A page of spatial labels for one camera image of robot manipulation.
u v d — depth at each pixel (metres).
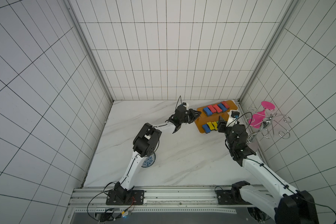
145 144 0.59
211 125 1.00
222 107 0.95
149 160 0.85
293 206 0.39
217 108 0.94
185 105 0.94
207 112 0.92
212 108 0.94
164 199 0.73
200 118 0.90
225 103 0.97
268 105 0.79
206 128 0.99
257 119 0.74
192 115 0.87
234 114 0.65
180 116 0.80
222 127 0.71
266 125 0.73
